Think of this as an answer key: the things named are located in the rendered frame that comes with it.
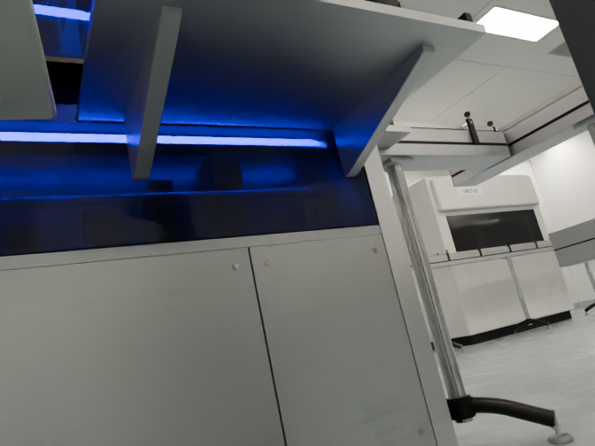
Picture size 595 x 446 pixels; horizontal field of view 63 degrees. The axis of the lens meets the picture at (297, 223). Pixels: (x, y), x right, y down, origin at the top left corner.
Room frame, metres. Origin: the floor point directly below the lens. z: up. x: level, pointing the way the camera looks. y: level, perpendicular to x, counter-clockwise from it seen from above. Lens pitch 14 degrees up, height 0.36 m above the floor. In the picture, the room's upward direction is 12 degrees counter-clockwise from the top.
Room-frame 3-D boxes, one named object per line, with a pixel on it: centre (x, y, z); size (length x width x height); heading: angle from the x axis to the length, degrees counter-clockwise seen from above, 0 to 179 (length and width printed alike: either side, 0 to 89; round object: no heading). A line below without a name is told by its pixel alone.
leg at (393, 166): (1.44, -0.33, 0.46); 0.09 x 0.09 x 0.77; 30
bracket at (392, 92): (0.99, -0.23, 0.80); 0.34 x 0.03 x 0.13; 30
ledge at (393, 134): (1.29, -0.27, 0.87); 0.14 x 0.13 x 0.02; 30
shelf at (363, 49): (0.87, -0.01, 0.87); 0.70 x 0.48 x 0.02; 120
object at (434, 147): (1.52, -0.46, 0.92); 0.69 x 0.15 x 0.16; 120
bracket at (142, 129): (0.74, 0.20, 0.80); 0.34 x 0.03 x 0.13; 30
